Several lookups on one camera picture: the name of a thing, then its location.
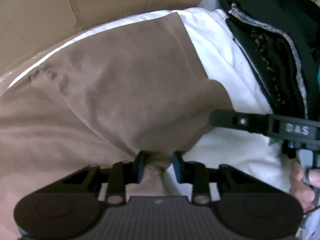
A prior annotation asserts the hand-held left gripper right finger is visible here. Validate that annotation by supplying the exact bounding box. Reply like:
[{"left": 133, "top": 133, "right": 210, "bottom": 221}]
[{"left": 172, "top": 151, "right": 269, "bottom": 205}]

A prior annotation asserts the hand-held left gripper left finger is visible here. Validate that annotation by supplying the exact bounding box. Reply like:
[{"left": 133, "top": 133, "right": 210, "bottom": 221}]
[{"left": 60, "top": 151, "right": 147, "bottom": 205}]

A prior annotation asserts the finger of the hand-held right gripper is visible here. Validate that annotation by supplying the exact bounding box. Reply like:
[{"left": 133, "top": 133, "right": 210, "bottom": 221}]
[{"left": 209, "top": 109, "right": 272, "bottom": 133}]

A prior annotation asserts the brown t-shirt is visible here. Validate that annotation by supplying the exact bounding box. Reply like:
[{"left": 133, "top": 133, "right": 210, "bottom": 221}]
[{"left": 0, "top": 11, "right": 235, "bottom": 240}]

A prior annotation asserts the person's right hand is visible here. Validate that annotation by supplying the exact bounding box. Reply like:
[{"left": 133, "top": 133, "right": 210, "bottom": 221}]
[{"left": 289, "top": 160, "right": 320, "bottom": 212}]

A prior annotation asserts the leopard print cloth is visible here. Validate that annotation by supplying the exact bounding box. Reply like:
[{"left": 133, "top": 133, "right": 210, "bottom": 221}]
[{"left": 226, "top": 4, "right": 308, "bottom": 119}]

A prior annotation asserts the white bear printed blanket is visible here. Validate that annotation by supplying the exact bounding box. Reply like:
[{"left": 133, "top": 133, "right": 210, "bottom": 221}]
[{"left": 0, "top": 7, "right": 313, "bottom": 240}]

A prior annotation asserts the black folded garment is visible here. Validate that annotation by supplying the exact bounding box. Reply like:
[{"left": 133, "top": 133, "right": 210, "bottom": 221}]
[{"left": 218, "top": 0, "right": 320, "bottom": 88}]

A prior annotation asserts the brown cardboard sheet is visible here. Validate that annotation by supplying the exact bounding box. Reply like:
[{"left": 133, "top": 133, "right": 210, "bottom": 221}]
[{"left": 0, "top": 0, "right": 215, "bottom": 85}]

